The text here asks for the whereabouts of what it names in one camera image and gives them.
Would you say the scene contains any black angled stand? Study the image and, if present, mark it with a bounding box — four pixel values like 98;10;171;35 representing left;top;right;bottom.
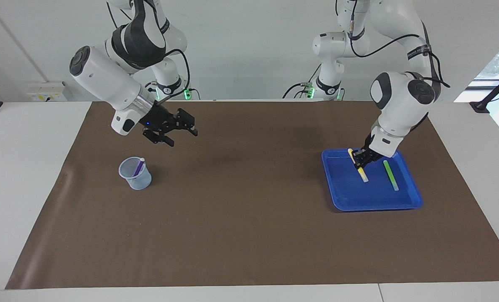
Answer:
470;67;499;114

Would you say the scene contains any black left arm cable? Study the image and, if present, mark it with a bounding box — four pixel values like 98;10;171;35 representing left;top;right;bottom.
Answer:
337;0;450;89

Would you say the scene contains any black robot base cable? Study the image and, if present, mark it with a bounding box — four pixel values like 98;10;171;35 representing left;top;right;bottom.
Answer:
282;63;322;99

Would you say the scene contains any translucent mesh pen cup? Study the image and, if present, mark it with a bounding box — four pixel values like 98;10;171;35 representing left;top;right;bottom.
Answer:
118;156;153;191

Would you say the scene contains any green pen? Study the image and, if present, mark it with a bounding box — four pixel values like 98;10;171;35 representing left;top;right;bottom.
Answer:
383;160;400;192

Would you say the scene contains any yellow pen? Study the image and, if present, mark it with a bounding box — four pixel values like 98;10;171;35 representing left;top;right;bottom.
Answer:
348;148;369;183

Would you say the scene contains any brown table mat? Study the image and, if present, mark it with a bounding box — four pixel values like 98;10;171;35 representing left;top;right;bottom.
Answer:
5;100;499;290

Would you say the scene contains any blue plastic tray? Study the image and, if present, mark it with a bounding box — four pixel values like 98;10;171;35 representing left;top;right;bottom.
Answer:
321;148;424;212

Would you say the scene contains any white wall socket box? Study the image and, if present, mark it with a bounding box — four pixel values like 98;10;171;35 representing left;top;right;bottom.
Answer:
26;82;68;102

